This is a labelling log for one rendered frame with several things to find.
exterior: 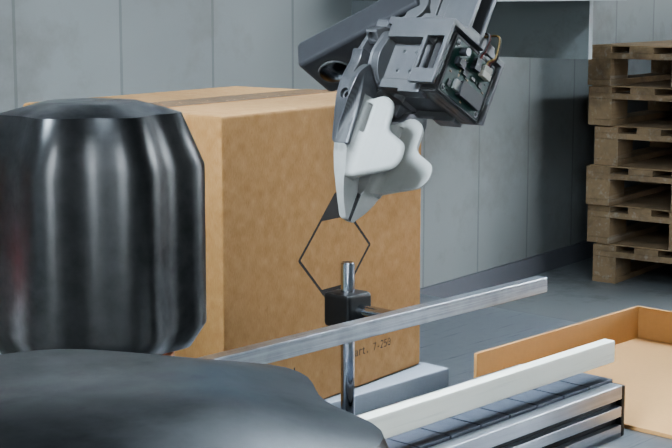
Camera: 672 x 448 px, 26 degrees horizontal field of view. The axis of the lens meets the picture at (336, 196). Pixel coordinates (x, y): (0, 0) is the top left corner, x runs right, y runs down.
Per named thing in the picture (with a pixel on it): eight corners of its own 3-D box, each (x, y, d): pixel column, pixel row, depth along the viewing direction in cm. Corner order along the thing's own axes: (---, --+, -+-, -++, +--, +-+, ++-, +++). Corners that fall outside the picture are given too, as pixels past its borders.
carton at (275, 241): (224, 437, 122) (220, 115, 118) (29, 391, 136) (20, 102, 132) (421, 364, 146) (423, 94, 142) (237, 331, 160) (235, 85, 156)
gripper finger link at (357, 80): (335, 134, 105) (376, 27, 107) (320, 133, 106) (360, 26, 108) (373, 162, 108) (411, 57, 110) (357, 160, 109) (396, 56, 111)
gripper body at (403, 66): (425, 88, 102) (480, -60, 105) (336, 83, 108) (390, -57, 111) (482, 136, 108) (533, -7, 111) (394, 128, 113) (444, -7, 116)
